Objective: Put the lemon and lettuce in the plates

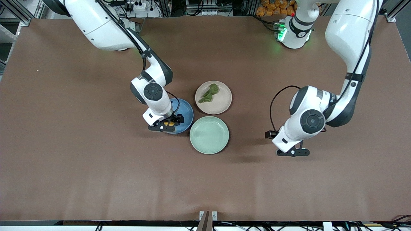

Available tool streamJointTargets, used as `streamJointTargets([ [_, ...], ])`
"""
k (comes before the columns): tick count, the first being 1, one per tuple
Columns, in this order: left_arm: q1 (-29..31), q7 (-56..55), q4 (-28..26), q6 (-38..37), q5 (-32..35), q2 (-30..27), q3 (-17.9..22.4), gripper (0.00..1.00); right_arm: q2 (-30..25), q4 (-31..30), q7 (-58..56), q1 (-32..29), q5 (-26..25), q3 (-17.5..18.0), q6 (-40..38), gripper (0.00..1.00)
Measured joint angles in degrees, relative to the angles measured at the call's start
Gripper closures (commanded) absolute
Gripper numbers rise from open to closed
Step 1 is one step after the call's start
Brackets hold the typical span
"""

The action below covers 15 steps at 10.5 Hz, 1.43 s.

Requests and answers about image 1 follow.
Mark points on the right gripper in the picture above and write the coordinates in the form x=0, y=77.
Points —
x=173, y=119

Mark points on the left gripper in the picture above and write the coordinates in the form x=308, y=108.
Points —
x=269, y=134

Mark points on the green lettuce leaf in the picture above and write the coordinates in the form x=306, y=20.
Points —
x=208, y=94

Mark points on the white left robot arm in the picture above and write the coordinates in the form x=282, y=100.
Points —
x=350, y=32

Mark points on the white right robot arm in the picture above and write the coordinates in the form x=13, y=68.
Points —
x=99, y=25

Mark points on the blue round plate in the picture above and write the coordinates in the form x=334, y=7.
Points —
x=187, y=112

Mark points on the light green round plate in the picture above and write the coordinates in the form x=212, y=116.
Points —
x=209, y=135

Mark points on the beige round plate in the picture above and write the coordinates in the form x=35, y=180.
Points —
x=221, y=102

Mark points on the brown table cover mat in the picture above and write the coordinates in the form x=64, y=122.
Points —
x=96, y=176

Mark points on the small white box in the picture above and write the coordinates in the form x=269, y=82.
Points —
x=327, y=226

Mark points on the white power strip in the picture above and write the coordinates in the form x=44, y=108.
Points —
x=205, y=12
x=138, y=5

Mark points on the orange snack packets bag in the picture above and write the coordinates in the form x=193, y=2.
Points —
x=269, y=8

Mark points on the silver metal bracket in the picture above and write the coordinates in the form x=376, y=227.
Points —
x=214, y=215

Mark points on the aluminium frame profile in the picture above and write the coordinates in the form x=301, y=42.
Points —
x=390, y=17
x=25, y=23

